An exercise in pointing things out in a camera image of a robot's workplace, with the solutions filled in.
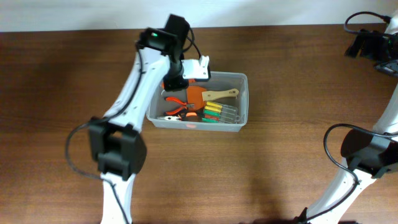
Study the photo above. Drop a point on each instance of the screwdriver set clear case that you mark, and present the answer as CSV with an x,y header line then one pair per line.
x,y
221,112

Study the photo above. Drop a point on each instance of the orange black needle-nose pliers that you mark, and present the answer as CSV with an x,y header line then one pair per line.
x,y
190,116

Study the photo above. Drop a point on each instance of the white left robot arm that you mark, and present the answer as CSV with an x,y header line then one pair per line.
x,y
115,140

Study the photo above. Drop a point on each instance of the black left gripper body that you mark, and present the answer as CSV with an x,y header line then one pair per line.
x,y
176,81

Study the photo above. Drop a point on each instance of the orange scraper wooden handle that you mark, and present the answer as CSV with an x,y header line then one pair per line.
x,y
197,96

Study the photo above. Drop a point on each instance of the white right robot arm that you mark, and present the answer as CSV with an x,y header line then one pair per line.
x,y
366,155

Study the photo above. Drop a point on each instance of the red handled cutters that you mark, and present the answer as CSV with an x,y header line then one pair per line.
x,y
181,105

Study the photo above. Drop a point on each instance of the clear plastic container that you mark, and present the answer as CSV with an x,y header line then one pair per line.
x,y
219,81

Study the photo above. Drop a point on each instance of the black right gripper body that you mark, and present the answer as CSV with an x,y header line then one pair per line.
x,y
377,49

